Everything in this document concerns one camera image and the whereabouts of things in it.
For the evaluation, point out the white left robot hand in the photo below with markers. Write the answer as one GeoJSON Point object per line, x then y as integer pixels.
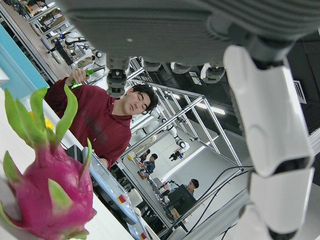
{"type": "Point", "coordinates": [175, 25]}

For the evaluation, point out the pink dragon fruit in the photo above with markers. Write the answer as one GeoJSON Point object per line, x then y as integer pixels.
{"type": "Point", "coordinates": [50, 195]}

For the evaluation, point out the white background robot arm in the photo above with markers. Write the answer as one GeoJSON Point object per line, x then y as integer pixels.
{"type": "Point", "coordinates": [175, 132]}

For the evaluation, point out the person in maroon hoodie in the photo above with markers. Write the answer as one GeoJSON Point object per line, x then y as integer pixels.
{"type": "Point", "coordinates": [100, 125]}

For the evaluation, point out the person in blue jacket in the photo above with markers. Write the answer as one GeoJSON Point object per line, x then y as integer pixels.
{"type": "Point", "coordinates": [150, 165]}

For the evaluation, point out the yellow bell pepper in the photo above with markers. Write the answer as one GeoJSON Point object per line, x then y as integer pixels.
{"type": "Point", "coordinates": [48, 124]}

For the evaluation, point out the grey ribbed box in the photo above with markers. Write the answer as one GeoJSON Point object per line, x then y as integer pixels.
{"type": "Point", "coordinates": [73, 151]}

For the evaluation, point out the seated person with glasses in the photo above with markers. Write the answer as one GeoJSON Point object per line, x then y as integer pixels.
{"type": "Point", "coordinates": [192, 186]}

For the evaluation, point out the teach pendant with red button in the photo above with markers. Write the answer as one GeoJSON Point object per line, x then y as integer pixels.
{"type": "Point", "coordinates": [107, 180]}

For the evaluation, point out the black monitor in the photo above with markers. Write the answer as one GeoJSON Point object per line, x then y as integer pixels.
{"type": "Point", "coordinates": [181, 198]}

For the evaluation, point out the aluminium frame cage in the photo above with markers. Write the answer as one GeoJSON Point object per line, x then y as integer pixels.
{"type": "Point", "coordinates": [200, 100]}

